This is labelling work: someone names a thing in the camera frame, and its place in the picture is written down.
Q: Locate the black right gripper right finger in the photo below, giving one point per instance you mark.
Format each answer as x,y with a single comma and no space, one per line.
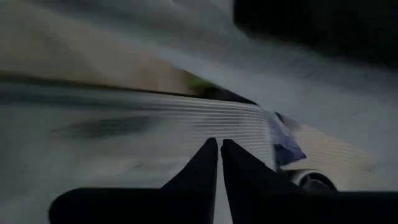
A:
258,196

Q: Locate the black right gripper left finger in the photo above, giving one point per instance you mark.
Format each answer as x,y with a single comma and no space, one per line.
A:
192,193

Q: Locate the white mesh bag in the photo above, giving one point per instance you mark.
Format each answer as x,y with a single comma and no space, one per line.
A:
217,121

